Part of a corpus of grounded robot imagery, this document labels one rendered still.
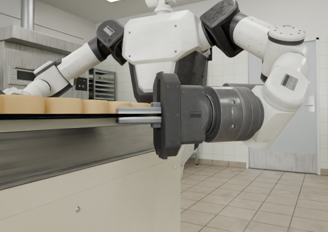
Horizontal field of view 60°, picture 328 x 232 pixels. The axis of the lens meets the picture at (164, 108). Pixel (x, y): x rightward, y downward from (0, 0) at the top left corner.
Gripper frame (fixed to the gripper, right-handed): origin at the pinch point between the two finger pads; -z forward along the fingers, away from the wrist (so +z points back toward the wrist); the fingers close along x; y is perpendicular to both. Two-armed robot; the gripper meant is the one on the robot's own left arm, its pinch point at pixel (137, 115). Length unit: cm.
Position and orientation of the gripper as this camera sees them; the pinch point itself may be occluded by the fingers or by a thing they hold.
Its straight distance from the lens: 40.6
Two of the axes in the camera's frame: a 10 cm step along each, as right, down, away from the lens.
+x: -0.1, -10.0, 0.1
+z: 9.4, 0.0, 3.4
